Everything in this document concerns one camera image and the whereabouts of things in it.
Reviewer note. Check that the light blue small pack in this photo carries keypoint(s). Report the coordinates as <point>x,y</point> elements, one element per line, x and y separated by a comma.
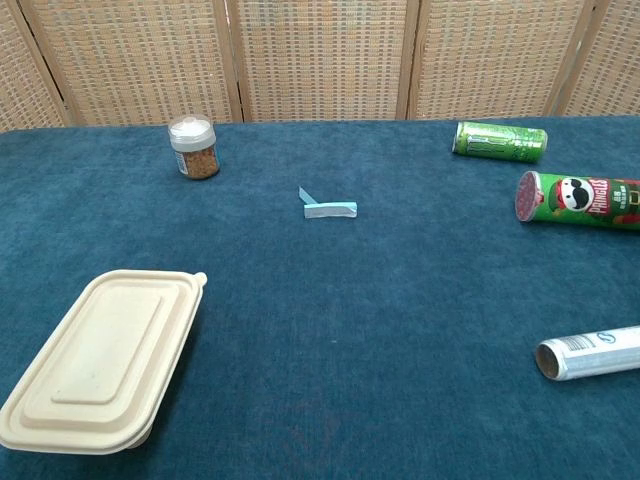
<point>330,211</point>

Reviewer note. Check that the small light-blue object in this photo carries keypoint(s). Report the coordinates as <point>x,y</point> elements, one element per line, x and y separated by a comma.
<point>304,194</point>

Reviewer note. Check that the blue table cloth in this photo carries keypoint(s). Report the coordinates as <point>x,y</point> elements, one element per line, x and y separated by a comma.
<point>320,325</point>

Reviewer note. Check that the clear spice jar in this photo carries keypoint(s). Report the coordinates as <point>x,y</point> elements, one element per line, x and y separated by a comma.
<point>197,160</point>

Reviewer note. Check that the woven rattan folding screen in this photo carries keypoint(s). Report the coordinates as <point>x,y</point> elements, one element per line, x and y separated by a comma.
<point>325,50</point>

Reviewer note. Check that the green drink can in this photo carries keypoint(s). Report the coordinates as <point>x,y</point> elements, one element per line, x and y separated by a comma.
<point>500,142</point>

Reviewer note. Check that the beige lidded lunch box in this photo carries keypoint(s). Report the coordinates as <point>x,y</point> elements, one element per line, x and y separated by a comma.
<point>100,350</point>

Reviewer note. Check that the green Pringles can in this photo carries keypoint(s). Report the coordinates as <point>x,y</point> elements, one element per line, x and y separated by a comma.
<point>575,200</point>

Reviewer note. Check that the silver cling film roll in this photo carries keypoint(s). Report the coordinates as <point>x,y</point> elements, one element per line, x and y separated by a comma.
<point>590,355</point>

